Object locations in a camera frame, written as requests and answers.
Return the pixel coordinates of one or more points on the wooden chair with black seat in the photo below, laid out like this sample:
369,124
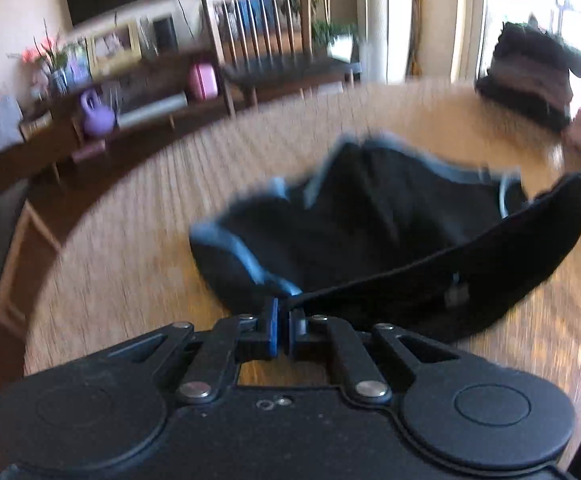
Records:
280,67
0,240

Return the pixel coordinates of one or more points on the dark grey folded garment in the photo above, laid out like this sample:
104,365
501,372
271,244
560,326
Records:
530,42

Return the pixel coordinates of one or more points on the wooden television cabinet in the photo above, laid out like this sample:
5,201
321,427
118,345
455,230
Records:
45,145

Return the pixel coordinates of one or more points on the black striped folded garment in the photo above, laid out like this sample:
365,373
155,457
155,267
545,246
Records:
525,107

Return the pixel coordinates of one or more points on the pink flowers in vase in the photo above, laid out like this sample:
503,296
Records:
50,60

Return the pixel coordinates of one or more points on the pink case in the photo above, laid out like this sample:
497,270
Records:
203,81

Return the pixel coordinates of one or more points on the small colourful picture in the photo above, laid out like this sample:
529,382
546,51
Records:
78,65

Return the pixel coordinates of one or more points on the white flat box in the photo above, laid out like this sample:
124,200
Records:
153,110

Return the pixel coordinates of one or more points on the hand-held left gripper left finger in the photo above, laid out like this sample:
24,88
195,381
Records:
272,327

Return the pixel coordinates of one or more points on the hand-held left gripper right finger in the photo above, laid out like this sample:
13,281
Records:
296,329

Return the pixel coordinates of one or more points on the black pants with blue trim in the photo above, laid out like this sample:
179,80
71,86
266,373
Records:
370,210

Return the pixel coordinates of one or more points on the purple kettlebell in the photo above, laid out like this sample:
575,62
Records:
98,117

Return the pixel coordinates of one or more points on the cream photo frame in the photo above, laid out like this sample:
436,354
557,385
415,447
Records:
114,47

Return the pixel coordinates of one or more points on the yellow curtain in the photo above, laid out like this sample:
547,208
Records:
419,10

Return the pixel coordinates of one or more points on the black speaker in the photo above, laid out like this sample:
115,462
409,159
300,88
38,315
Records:
165,32

